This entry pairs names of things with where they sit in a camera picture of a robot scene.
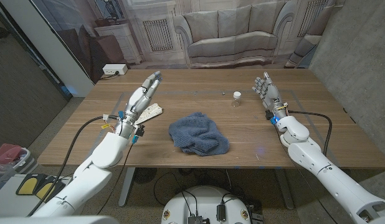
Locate grey tape outline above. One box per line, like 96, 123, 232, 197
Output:
83, 89, 338, 164

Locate clear plastic container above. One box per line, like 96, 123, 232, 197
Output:
0, 161, 16, 197

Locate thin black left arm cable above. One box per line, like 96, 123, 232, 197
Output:
97, 141, 134, 216

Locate grey table leg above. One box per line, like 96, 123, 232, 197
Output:
118, 167, 136, 208
273, 167, 295, 211

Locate yellow foot pedal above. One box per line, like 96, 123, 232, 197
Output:
34, 176, 66, 200
16, 173, 46, 196

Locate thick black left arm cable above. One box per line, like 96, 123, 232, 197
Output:
26, 114, 120, 218

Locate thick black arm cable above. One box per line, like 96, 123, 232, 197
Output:
26, 114, 120, 218
287, 110, 333, 157

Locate clear jar with white lid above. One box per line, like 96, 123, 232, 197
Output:
231, 91, 242, 108

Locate white power strip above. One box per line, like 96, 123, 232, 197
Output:
102, 63, 128, 76

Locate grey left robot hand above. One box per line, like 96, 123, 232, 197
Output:
115, 70, 164, 140

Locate bin with red lid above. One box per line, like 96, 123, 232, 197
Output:
0, 143, 38, 175

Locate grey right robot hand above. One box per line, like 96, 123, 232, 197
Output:
252, 71, 289, 121

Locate white robot torso base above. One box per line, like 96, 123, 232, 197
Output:
161, 185, 253, 224

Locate printed living room backdrop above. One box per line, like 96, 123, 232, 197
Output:
29, 0, 346, 85

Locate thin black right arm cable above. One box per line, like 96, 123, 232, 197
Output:
274, 123, 339, 224

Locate blue knitted towel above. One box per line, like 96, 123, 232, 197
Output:
168, 111, 231, 157

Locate black round fan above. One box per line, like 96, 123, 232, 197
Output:
133, 167, 158, 185

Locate white patterned pad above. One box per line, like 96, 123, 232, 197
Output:
135, 103, 164, 126

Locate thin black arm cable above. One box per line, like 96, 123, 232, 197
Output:
97, 141, 134, 216
274, 123, 339, 224

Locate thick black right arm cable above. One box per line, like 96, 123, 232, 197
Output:
287, 110, 333, 157

